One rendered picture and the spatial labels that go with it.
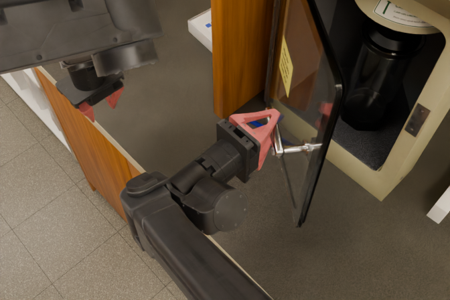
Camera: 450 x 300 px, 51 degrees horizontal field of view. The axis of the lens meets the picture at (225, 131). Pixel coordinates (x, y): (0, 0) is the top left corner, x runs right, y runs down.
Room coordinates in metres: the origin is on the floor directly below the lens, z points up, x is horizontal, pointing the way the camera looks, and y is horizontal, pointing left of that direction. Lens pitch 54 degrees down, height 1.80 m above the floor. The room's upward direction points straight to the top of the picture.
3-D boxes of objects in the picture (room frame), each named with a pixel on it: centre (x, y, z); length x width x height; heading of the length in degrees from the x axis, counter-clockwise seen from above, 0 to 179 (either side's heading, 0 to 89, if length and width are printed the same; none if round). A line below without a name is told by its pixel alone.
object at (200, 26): (0.92, 0.00, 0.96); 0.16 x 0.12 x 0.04; 39
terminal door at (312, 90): (0.51, -0.11, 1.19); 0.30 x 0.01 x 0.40; 7
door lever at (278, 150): (0.43, -0.09, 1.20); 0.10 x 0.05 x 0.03; 7
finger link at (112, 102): (0.56, 0.23, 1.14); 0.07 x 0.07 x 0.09; 43
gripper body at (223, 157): (0.37, 0.00, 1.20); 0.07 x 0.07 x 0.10; 43
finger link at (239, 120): (0.42, -0.05, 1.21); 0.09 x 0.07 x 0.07; 133
